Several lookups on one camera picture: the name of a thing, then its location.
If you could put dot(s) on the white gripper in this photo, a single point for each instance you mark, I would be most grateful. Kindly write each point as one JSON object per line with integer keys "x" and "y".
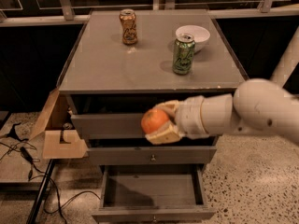
{"x": 189, "y": 118}

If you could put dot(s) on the orange fruit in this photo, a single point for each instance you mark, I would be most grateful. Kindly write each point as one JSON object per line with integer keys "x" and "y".
{"x": 153, "y": 120}

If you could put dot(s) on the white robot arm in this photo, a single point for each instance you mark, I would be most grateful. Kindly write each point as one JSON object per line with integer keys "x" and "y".
{"x": 257, "y": 107}

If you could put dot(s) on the grey middle drawer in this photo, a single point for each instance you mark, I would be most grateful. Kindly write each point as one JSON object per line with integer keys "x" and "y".
{"x": 181, "y": 153}

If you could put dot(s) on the grey drawer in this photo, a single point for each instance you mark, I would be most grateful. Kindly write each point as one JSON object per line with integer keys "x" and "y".
{"x": 109, "y": 126}
{"x": 181, "y": 153}
{"x": 152, "y": 194}

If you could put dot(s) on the grey drawer cabinet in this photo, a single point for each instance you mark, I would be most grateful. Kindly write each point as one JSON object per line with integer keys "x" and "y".
{"x": 107, "y": 77}

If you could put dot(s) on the grey top drawer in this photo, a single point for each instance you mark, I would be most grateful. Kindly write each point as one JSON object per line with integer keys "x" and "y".
{"x": 109, "y": 126}

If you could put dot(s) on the grey bottom drawer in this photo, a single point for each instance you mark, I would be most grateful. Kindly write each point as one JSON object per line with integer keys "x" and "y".
{"x": 152, "y": 194}

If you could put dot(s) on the green soda can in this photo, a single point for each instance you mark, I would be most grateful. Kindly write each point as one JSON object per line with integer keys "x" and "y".
{"x": 183, "y": 54}

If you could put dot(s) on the white bowl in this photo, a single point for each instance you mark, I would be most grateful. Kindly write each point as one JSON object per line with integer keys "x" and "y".
{"x": 200, "y": 34}

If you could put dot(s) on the open cardboard box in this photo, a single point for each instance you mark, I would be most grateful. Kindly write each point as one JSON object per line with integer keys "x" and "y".
{"x": 61, "y": 140}

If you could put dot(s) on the orange soda can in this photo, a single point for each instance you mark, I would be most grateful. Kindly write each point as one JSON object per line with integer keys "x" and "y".
{"x": 128, "y": 24}

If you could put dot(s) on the metal window railing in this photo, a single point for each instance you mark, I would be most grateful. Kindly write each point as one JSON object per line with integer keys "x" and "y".
{"x": 34, "y": 12}

